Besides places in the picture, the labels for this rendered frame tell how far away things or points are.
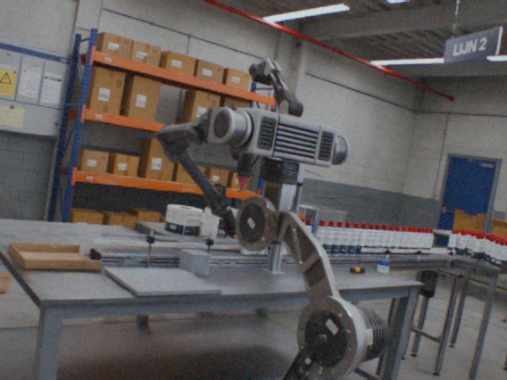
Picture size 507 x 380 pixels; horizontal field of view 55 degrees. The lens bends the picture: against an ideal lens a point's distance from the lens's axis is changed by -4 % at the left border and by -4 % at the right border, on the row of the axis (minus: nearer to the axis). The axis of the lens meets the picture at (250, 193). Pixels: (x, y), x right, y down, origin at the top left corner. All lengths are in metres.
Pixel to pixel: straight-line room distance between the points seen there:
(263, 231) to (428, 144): 9.32
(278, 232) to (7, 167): 5.16
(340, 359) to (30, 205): 5.59
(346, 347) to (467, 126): 9.29
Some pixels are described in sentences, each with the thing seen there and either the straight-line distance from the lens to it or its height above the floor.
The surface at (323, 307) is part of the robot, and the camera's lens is 1.53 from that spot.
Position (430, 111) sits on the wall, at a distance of 11.08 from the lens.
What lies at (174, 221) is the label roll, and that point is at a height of 0.95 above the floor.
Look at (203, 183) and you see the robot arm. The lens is 2.33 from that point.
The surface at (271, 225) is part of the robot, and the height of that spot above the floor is 1.15.
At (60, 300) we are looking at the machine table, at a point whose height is 0.83.
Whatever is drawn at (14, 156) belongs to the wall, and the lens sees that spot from 6.58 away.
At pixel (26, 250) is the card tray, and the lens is 2.24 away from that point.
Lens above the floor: 1.35
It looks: 4 degrees down
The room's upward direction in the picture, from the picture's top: 10 degrees clockwise
